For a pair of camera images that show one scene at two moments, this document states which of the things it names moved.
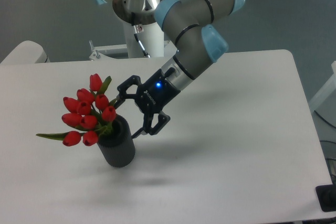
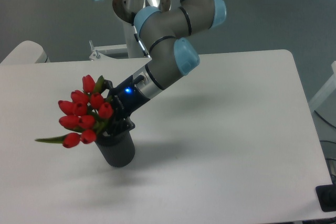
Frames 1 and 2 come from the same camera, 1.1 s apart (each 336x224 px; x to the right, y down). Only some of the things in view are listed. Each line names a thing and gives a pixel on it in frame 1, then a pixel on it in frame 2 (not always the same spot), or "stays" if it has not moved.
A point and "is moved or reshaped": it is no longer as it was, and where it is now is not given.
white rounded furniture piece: x=27 y=52 stays
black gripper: x=156 y=93 → x=125 y=99
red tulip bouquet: x=88 y=116 is moved or reshaped
